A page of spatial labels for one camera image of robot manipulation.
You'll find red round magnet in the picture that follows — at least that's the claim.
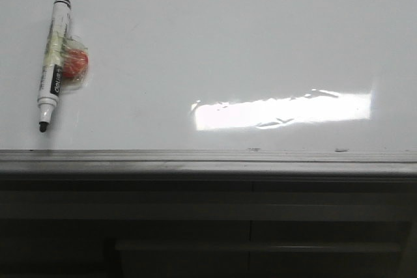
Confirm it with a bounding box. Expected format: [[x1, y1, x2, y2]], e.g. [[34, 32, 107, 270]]
[[61, 37, 89, 93]]

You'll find white whiteboard marker pen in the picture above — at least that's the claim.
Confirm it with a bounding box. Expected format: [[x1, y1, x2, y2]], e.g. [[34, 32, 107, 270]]
[[37, 0, 71, 133]]

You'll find white whiteboard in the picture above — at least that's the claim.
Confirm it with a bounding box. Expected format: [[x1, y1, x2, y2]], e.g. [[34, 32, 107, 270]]
[[1, 0, 416, 156]]

